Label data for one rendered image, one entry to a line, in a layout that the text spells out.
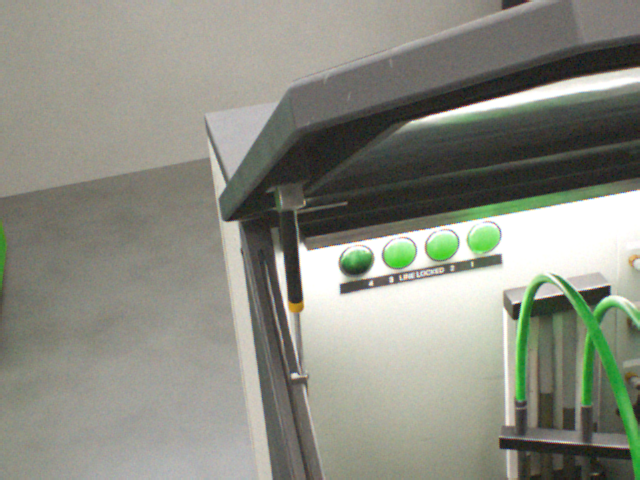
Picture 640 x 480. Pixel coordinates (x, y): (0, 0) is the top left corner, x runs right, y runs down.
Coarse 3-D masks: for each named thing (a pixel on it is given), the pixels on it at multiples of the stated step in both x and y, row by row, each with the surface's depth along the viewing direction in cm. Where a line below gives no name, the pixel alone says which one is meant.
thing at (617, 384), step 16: (544, 272) 149; (528, 288) 155; (560, 288) 143; (528, 304) 158; (576, 304) 139; (528, 320) 161; (592, 320) 137; (592, 336) 136; (608, 352) 134; (608, 368) 133; (624, 384) 132; (624, 400) 131; (624, 416) 131
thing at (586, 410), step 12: (612, 300) 150; (624, 300) 147; (600, 312) 155; (636, 312) 144; (636, 324) 144; (588, 336) 160; (588, 348) 161; (588, 360) 163; (588, 372) 164; (588, 384) 165; (588, 396) 166; (588, 408) 167; (588, 420) 168; (588, 432) 169
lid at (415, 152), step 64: (576, 0) 68; (384, 64) 76; (448, 64) 73; (512, 64) 70; (576, 64) 76; (320, 128) 80; (384, 128) 86; (448, 128) 110; (512, 128) 121; (576, 128) 135; (256, 192) 151; (320, 192) 142; (384, 192) 158
